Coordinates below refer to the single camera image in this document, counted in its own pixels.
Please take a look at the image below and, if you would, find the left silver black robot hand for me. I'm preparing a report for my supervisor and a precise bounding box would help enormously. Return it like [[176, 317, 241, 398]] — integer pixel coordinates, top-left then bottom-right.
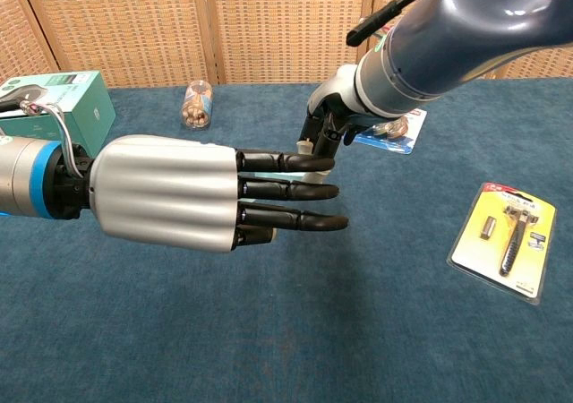
[[89, 133, 350, 254]]

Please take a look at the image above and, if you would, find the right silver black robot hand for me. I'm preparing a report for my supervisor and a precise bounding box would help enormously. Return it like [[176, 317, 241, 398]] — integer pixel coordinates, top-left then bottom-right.
[[296, 64, 387, 185]]

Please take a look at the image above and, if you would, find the blue blister pack of tapes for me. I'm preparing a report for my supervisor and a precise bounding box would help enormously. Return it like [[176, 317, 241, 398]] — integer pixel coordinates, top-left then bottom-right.
[[353, 107, 428, 156]]

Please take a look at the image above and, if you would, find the clear jar of wooden pegs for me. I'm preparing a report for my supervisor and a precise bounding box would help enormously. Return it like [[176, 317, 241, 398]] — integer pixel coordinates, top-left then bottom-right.
[[180, 79, 213, 131]]

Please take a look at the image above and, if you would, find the green cardboard product box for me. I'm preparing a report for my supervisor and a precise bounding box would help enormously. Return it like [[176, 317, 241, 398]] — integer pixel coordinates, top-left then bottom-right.
[[0, 70, 117, 159]]

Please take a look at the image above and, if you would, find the teal table cloth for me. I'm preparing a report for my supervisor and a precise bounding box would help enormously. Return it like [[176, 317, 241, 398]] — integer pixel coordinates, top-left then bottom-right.
[[0, 76, 573, 403]]

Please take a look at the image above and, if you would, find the woven rattan folding screen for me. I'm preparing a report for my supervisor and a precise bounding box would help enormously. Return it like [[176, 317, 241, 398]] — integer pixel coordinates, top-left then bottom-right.
[[0, 0, 573, 89]]

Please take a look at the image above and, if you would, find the yellow razor blister pack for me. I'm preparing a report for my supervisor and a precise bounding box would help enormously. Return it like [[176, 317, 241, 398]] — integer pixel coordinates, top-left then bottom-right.
[[446, 181, 559, 306]]

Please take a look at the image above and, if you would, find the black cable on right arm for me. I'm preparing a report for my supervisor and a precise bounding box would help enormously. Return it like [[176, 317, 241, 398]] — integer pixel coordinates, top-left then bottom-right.
[[346, 0, 462, 47]]

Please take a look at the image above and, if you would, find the grey cable on left arm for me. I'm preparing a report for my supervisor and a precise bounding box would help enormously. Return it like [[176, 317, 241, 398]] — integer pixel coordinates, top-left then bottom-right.
[[19, 99, 87, 180]]

